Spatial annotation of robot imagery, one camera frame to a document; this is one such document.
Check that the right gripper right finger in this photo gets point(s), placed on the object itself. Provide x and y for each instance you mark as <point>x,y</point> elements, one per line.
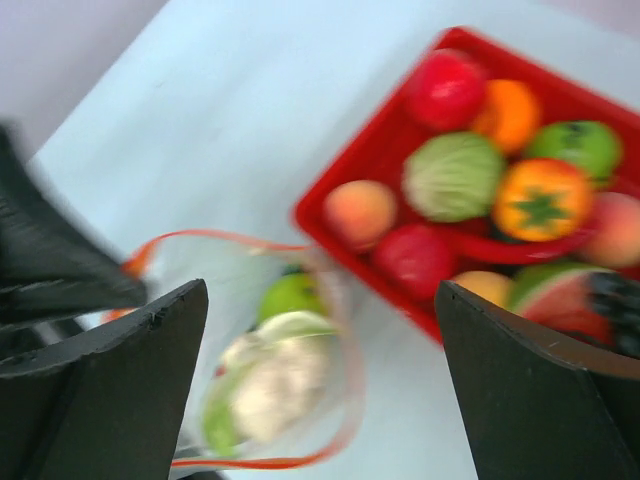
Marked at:
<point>537,404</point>

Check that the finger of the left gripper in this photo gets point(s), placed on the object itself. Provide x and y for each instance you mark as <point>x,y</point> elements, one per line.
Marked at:
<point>49,269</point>

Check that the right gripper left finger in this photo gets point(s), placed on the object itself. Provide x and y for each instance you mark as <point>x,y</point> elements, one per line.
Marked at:
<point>107,403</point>

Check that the white cauliflower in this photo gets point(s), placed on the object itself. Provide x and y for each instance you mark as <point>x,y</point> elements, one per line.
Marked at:
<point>272,377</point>

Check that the clear zip top bag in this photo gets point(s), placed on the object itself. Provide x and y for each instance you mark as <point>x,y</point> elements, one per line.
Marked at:
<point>237,270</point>

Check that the green apple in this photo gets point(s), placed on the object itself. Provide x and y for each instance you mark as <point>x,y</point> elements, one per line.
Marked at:
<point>292,292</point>

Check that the watermelon slice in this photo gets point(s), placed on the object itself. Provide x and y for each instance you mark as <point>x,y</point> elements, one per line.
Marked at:
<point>556,295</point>

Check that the yellow orange pepper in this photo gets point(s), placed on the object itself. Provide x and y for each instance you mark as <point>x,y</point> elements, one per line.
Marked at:
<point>491,286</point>

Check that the black grape bunch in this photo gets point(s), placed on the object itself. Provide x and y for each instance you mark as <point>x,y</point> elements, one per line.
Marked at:
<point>616,298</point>

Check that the red chili pepper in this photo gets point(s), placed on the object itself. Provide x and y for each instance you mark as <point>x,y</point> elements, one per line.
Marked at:
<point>486,250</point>

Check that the red apple bottom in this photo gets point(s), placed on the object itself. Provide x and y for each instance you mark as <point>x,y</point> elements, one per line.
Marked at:
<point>415,257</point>

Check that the red apple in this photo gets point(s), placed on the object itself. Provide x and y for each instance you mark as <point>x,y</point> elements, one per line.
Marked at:
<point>415,257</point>
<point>447,91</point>

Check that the pink peach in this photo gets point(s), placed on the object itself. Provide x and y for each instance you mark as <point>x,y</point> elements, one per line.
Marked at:
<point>615,243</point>

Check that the orange bell pepper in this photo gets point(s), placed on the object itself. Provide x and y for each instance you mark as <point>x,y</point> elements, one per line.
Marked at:
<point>542,199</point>

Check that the green cabbage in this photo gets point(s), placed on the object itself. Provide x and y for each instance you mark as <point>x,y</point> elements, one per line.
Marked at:
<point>453,177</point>

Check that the red plastic tray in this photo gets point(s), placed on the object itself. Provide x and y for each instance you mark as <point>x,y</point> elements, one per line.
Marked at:
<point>378,151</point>

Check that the green bell pepper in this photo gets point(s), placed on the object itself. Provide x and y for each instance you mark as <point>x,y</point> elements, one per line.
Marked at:
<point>591,145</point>

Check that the orange fruit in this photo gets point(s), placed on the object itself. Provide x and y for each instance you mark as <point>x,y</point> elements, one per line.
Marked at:
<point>511,115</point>

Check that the red apple top left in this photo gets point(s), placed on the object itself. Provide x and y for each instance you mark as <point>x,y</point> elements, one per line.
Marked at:
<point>447,91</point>

